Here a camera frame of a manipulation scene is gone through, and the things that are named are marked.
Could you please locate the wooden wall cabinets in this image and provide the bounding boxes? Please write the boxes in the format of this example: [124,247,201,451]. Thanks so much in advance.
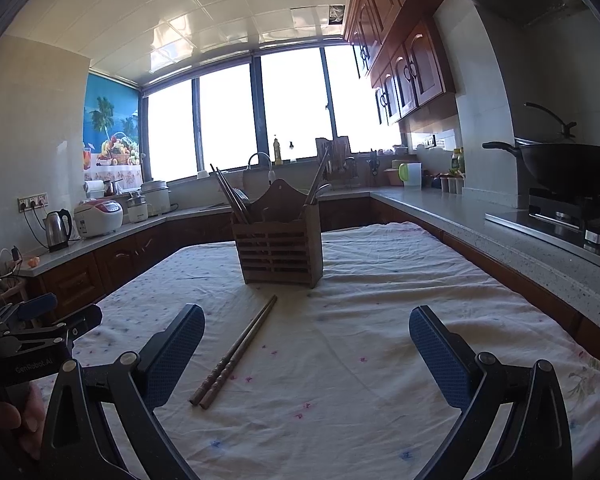
[342,0,456,126]

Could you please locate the tropical fruit wall poster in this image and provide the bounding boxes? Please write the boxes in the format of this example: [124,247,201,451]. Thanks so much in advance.
[82,72,143,181]

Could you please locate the curved sink faucet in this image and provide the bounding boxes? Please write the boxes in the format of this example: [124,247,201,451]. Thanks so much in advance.
[247,151,273,186]

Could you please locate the row of spice jars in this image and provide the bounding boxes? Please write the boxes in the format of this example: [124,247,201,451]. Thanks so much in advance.
[439,172,466,195]

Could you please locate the steel electric kettle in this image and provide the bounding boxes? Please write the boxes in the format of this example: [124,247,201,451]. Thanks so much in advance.
[44,208,73,253]

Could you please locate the dark carved wooden chopstick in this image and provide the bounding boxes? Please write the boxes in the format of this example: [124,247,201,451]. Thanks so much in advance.
[199,297,278,409]

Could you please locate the wall power socket strip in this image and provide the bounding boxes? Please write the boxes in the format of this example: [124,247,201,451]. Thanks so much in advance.
[17,192,48,211]

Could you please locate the black ladle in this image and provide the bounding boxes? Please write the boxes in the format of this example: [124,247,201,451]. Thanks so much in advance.
[525,102,578,140]

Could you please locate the tangled charging cables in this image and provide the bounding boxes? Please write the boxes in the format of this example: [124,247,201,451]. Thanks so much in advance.
[0,245,23,281]

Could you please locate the wooden chopsticks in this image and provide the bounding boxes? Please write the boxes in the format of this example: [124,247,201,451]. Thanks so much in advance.
[189,295,275,406]

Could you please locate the white container with green lid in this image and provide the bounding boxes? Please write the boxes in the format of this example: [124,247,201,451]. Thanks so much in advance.
[397,161,423,188]

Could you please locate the black wok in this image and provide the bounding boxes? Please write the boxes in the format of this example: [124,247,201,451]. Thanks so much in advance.
[482,141,600,196]

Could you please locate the stack of pink bowls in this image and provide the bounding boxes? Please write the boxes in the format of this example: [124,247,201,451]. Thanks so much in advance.
[382,160,406,186]

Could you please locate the wire dish rack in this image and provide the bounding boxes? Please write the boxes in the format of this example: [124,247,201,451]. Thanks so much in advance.
[314,136,361,191]

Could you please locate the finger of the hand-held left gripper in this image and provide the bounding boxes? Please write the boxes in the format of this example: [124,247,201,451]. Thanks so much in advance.
[15,304,103,348]
[0,292,58,331]

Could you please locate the wooden utensil holder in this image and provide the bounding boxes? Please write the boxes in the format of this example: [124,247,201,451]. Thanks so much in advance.
[231,178,324,289]

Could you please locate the large kitchen window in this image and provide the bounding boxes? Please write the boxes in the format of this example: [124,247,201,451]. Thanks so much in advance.
[140,45,403,183]

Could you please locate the bunch of assorted chopsticks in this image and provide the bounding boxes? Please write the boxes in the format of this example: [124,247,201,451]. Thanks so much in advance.
[215,147,332,225]

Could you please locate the white and red rice cooker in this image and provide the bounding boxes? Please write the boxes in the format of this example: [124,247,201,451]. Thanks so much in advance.
[74,199,125,238]

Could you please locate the gas stove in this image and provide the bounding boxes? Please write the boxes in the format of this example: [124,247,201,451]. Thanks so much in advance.
[485,187,600,256]

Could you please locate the person's left hand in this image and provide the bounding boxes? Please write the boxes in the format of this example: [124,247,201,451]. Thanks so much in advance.
[0,385,47,462]

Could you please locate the wooden base cabinets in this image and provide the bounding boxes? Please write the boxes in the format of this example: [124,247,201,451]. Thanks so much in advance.
[27,195,600,351]

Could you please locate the small white appliance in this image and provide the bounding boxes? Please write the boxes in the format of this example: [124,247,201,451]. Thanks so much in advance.
[125,192,151,224]

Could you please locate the large white cooker pot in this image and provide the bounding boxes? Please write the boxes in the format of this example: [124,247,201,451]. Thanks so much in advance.
[139,180,173,216]

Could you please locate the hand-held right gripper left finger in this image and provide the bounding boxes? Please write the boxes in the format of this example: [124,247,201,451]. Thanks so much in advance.
[40,303,206,480]

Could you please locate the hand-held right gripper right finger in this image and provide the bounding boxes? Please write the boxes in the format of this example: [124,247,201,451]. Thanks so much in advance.
[408,305,573,480]

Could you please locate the white floral tablecloth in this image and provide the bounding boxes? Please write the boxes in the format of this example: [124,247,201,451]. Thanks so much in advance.
[32,221,600,480]

